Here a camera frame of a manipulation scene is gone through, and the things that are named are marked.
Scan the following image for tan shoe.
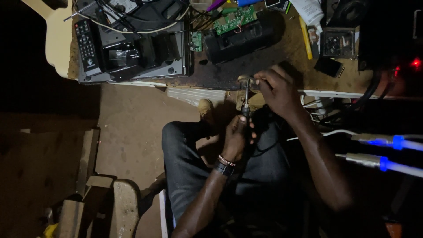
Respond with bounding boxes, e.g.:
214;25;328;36
198;99;215;120

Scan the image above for beaded bracelet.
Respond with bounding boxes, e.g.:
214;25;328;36
217;154;237;167

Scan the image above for person's left hand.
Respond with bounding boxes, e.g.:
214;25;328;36
221;114;257;162

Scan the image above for metal audio jack plug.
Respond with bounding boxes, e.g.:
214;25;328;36
335;153;423;178
350;134;423;152

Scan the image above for black wrist watch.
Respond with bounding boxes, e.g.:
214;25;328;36
213;161;236;178

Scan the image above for white tube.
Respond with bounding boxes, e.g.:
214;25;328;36
289;0;325;33

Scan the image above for person's dark trousers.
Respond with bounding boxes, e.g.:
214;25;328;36
161;107;318;238

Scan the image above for black-handled screwdriver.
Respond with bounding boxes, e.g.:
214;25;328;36
242;79;252;133

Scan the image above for yellow tool handle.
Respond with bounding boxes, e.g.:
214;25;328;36
299;16;313;60

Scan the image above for person's right hand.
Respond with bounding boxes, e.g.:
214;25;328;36
253;65;305;120

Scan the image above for black audio equipment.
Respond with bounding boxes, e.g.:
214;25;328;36
358;0;423;71

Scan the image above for small green circuit board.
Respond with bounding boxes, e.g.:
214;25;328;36
190;31;203;52

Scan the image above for cream plastic chair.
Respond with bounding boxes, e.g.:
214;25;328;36
22;0;78;79

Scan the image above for purple pen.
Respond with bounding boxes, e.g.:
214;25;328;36
206;0;227;12

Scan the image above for small black rectangular device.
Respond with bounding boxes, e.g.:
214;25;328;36
314;58;345;78

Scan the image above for grey electronic device casing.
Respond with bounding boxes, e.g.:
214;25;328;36
77;0;192;84

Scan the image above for large green circuit board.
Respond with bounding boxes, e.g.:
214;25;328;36
213;5;258;36

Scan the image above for thick black cable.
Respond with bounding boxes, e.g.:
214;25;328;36
350;68;384;111

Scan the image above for black cylindrical speaker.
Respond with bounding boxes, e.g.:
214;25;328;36
203;11;276;65

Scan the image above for black remote control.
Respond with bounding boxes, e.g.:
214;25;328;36
74;19;102;76

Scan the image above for white cable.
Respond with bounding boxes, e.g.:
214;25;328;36
286;129;358;142

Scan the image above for small metal part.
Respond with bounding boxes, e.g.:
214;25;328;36
237;75;260;92

